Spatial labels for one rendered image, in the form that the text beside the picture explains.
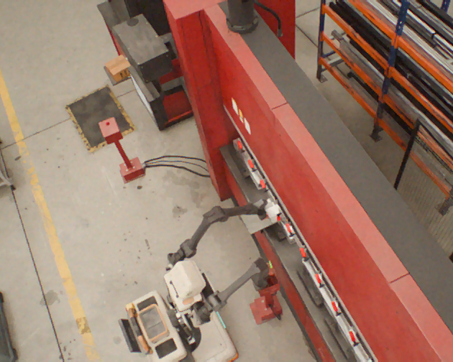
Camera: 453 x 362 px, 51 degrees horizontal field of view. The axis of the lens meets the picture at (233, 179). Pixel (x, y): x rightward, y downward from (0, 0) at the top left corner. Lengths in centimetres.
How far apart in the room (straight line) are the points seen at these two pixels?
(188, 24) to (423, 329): 223
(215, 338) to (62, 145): 300
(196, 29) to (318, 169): 141
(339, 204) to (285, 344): 232
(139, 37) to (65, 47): 351
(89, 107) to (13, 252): 195
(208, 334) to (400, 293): 233
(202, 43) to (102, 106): 292
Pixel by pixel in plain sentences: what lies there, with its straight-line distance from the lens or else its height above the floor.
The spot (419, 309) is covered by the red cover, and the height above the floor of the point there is 230.
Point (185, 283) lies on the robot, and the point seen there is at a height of 138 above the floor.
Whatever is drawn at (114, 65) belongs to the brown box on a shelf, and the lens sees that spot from 480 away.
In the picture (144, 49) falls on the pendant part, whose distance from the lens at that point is 354.
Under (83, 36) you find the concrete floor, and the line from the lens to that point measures 714.
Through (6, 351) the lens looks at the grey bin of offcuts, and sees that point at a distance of 475.
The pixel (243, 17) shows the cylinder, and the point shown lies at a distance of 291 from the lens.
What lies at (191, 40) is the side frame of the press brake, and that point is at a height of 210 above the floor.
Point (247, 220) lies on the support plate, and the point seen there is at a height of 100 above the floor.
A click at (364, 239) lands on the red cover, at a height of 230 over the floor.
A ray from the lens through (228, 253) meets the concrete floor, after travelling 462.
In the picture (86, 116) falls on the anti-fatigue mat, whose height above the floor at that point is 1.
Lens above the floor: 420
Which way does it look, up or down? 57 degrees down
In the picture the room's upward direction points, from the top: 11 degrees counter-clockwise
